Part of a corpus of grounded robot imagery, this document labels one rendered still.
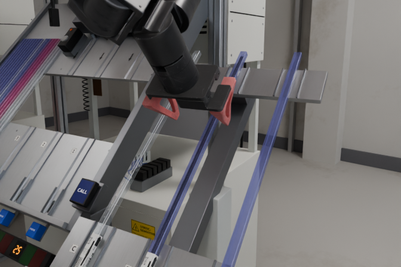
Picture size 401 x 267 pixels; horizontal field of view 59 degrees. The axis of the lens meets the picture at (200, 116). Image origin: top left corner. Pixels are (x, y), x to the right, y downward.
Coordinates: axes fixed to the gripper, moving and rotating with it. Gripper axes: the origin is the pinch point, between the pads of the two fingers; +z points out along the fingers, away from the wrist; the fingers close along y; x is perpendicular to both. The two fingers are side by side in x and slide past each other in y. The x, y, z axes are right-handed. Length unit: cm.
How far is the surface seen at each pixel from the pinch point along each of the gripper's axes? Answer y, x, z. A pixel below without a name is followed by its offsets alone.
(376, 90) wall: -19, -190, 208
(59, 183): 34.0, 13.1, 12.3
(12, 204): 41.9, 20.4, 11.0
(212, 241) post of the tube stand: -1.9, 14.8, 17.4
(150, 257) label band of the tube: 0.1, 22.9, 3.1
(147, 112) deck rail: 21.9, -8.5, 12.8
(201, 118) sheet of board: 139, -153, 223
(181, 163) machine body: 40, -22, 64
